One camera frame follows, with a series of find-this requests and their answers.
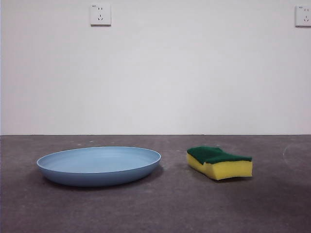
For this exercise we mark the white wall socket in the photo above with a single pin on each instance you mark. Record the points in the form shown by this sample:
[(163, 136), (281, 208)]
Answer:
[(100, 14), (303, 15)]

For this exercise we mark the light blue round plate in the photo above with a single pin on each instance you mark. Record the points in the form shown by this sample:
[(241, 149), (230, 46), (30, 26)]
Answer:
[(97, 167)]

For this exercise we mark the green and yellow sponge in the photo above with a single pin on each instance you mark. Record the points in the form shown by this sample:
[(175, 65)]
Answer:
[(223, 168)]

